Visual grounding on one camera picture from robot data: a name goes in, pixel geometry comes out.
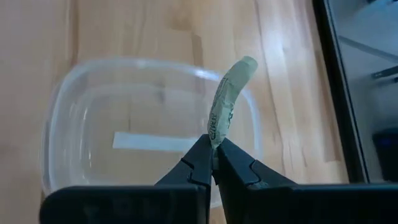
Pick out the clear plastic bin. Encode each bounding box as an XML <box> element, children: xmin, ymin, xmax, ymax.
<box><xmin>39</xmin><ymin>57</ymin><xmax>264</xmax><ymax>208</ymax></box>

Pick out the white tape strip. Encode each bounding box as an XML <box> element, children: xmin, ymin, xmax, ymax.
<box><xmin>112</xmin><ymin>131</ymin><xmax>200</xmax><ymax>153</ymax></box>

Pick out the black aluminium table frame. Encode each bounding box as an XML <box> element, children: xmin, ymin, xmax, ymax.
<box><xmin>312</xmin><ymin>0</ymin><xmax>371</xmax><ymax>184</ymax></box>

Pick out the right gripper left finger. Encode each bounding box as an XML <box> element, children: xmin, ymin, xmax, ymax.
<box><xmin>39</xmin><ymin>134</ymin><xmax>214</xmax><ymax>224</ymax></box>

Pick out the green sweetener packet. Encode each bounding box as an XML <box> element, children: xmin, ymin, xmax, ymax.
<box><xmin>207</xmin><ymin>55</ymin><xmax>259</xmax><ymax>150</ymax></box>

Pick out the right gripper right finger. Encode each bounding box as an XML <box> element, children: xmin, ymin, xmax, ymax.
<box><xmin>213</xmin><ymin>138</ymin><xmax>398</xmax><ymax>224</ymax></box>

